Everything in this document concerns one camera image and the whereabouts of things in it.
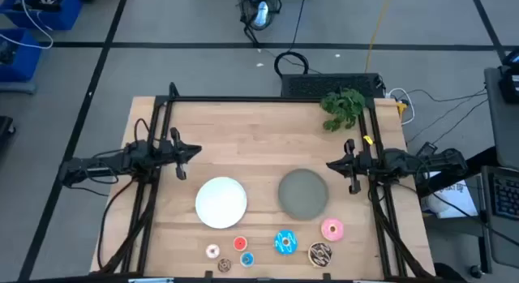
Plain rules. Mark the small white sprinkled donut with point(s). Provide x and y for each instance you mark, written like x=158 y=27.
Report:
x=208 y=251

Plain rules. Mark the large chocolate donut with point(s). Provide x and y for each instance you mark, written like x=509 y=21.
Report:
x=312 y=254

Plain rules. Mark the small blue donut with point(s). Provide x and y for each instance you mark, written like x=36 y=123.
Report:
x=243 y=259

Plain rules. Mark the black metal table frame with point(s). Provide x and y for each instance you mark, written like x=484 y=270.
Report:
x=243 y=99

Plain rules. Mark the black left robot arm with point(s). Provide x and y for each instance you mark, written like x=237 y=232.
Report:
x=101 y=165

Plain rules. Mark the small yellow tag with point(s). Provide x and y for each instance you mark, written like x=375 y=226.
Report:
x=367 y=140

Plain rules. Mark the grey round plate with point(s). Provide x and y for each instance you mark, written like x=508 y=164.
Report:
x=303 y=194

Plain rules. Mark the black keyboard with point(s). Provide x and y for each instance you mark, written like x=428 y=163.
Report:
x=324 y=85
x=507 y=195

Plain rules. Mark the white round plate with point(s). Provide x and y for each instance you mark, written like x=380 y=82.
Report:
x=221 y=202

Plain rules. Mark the large pink donut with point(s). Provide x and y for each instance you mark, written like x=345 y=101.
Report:
x=325 y=230

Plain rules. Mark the yellow power plug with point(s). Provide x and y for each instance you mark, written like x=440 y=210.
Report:
x=401 y=108

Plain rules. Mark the green leafy plant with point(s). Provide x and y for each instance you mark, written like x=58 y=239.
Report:
x=342 y=108

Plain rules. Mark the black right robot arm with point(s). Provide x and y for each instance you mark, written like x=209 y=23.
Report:
x=425 y=161

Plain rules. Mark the blue storage bin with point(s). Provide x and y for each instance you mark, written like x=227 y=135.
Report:
x=61 y=15
x=24 y=60

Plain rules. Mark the small red donut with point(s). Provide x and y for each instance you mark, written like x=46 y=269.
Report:
x=236 y=243

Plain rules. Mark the black desk device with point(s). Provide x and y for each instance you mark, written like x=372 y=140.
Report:
x=509 y=84

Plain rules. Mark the white printed bag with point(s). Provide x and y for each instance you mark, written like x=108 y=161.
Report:
x=454 y=198

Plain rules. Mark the large blue donut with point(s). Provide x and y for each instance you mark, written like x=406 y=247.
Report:
x=279 y=242

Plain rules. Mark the small chocolate sprinkled donut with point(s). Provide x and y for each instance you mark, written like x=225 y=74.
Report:
x=220 y=265

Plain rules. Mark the grey desk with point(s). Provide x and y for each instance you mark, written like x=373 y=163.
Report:
x=503 y=125

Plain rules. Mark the black floor fan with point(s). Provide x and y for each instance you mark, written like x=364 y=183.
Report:
x=259 y=15

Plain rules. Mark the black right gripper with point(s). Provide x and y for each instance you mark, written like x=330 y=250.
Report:
x=363 y=163

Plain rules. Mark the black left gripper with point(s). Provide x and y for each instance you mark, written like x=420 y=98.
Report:
x=172 y=153

